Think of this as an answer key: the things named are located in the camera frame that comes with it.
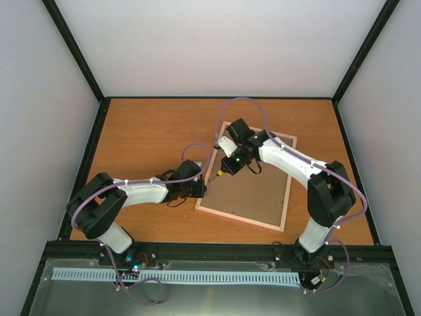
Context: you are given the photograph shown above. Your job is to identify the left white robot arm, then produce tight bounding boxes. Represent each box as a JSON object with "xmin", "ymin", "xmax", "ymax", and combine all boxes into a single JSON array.
[{"xmin": 66, "ymin": 159, "xmax": 206, "ymax": 265}]

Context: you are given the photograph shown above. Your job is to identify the metal base plate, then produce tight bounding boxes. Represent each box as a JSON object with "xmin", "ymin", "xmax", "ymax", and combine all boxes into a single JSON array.
[{"xmin": 28, "ymin": 260, "xmax": 406, "ymax": 315}]

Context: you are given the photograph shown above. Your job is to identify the pink picture frame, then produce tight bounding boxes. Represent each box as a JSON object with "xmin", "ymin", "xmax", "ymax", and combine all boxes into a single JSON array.
[{"xmin": 195, "ymin": 120, "xmax": 298, "ymax": 234}]

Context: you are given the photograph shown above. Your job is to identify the light blue cable duct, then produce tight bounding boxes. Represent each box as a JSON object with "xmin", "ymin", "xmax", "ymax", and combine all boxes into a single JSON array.
[{"xmin": 51, "ymin": 267, "xmax": 300, "ymax": 287}]

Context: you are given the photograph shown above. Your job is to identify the yellow handled screwdriver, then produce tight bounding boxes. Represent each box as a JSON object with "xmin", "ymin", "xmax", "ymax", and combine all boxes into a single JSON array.
[{"xmin": 209, "ymin": 170, "xmax": 224, "ymax": 184}]

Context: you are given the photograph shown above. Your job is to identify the black aluminium rail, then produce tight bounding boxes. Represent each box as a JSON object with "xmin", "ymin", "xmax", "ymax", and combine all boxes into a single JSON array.
[{"xmin": 45, "ymin": 240, "xmax": 392, "ymax": 267}]

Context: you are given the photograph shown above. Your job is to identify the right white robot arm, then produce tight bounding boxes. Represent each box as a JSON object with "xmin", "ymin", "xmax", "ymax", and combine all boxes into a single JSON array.
[{"xmin": 216, "ymin": 118, "xmax": 356, "ymax": 267}]

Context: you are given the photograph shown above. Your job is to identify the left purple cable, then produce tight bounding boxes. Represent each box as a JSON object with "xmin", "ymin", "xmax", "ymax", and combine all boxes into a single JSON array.
[{"xmin": 70, "ymin": 142, "xmax": 212, "ymax": 305}]

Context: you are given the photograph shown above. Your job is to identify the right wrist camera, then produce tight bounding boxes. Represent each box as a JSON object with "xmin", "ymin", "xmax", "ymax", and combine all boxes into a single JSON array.
[{"xmin": 214, "ymin": 136, "xmax": 237, "ymax": 157}]

